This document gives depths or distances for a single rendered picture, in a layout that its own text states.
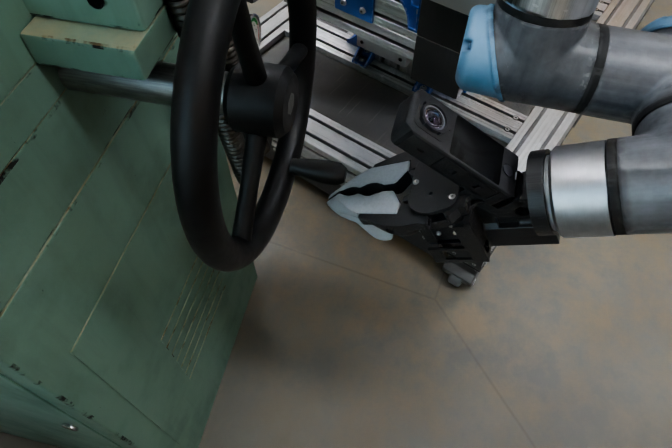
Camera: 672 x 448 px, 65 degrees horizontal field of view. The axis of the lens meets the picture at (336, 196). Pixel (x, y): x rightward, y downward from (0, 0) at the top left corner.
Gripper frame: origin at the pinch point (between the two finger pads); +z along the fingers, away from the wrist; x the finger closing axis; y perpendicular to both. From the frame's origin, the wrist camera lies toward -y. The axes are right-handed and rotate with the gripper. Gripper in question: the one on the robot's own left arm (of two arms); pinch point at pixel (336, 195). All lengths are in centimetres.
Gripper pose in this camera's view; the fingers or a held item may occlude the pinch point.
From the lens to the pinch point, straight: 52.6
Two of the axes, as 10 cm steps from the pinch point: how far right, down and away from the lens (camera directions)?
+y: 4.7, 6.0, 6.4
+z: -8.4, 0.8, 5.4
